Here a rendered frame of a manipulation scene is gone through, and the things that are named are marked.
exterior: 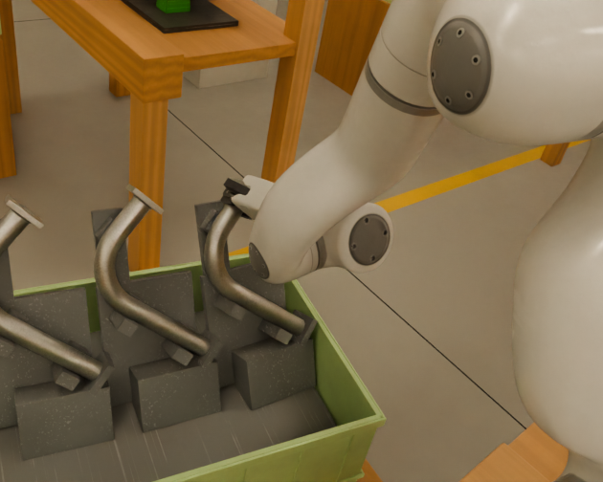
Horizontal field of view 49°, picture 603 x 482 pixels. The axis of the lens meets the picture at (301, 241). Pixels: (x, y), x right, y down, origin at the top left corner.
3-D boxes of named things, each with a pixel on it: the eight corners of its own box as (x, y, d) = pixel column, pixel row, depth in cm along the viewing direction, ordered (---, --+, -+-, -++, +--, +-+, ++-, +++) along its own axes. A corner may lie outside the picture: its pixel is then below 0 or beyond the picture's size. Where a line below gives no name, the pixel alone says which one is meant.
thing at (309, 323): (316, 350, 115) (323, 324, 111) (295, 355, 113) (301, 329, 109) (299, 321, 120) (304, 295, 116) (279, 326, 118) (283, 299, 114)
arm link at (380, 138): (343, 141, 54) (268, 307, 79) (478, 94, 62) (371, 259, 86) (286, 66, 57) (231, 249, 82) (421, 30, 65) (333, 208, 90)
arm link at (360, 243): (281, 263, 87) (338, 239, 91) (342, 288, 76) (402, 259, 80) (268, 203, 84) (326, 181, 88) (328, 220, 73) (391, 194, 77)
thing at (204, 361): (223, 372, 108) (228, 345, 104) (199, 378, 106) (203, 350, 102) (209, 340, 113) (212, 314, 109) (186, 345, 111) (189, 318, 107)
